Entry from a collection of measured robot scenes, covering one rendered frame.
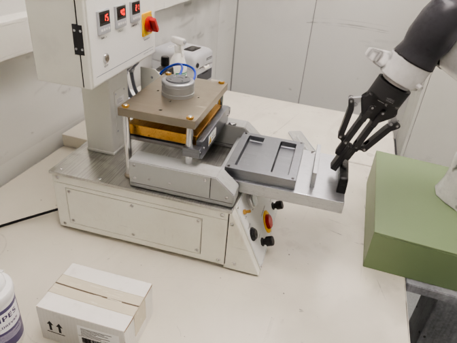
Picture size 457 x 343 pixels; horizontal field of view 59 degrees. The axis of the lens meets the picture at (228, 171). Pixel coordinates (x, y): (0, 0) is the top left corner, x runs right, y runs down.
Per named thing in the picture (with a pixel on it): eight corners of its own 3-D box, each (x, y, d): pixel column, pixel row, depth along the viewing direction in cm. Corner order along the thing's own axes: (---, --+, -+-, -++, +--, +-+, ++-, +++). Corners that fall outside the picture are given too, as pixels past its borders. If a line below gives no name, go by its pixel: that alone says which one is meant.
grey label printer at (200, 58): (150, 82, 196) (149, 46, 187) (171, 71, 212) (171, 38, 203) (196, 92, 188) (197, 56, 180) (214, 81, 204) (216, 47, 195)
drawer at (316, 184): (214, 190, 96) (216, 161, 92) (236, 149, 115) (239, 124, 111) (341, 216, 91) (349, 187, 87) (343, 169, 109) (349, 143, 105)
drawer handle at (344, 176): (336, 192, 92) (339, 177, 90) (337, 162, 105) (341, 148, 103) (345, 194, 92) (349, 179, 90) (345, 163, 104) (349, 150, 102)
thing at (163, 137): (128, 138, 96) (126, 101, 91) (164, 105, 115) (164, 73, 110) (197, 152, 93) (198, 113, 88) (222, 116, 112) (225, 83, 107)
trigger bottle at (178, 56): (164, 92, 186) (164, 36, 173) (178, 88, 191) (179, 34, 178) (177, 97, 181) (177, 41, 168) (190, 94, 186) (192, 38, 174)
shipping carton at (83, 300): (40, 336, 80) (32, 305, 75) (79, 289, 91) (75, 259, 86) (124, 367, 76) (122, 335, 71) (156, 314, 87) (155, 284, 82)
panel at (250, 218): (260, 270, 100) (234, 207, 92) (278, 203, 125) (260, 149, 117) (268, 269, 99) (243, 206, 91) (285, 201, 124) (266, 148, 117)
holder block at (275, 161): (224, 175, 95) (224, 166, 93) (243, 139, 112) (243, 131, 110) (294, 190, 92) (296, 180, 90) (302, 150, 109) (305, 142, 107)
